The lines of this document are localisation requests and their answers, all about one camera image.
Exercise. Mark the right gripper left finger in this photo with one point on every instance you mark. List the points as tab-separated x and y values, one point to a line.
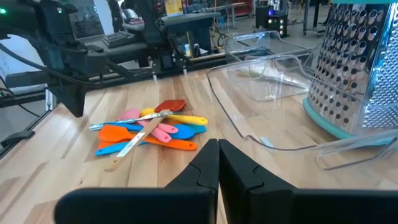
140	205

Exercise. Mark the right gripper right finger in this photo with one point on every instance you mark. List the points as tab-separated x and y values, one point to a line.
311	208

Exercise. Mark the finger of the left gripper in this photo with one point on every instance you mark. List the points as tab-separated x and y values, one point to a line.
74	99

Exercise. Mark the orange silicone spatula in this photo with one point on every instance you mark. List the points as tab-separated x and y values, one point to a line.
104	144
113	133

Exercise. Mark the blue silicone spatula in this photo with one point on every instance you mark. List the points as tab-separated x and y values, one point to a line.
109	150

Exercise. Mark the blue silicone spoon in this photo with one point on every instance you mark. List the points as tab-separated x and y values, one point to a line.
186	132

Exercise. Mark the yellow silicone spoon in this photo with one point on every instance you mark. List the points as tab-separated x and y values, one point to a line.
192	119

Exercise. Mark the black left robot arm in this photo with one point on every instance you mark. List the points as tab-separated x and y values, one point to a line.
25	18

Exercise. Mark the open laptop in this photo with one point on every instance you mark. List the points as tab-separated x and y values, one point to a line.
87	18

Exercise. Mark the black keyboard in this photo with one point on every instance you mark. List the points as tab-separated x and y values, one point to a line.
118	39

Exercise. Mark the clear plastic bin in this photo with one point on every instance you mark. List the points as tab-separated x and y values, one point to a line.
233	118
264	40

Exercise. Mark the yellow sign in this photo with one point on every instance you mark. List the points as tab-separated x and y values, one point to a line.
174	7

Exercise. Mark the grey computer cart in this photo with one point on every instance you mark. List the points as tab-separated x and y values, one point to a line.
189	18

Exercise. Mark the teal metal box grater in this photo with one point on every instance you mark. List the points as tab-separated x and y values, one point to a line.
342	62

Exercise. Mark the black computer with lights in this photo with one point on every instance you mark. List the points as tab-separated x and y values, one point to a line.
273	26

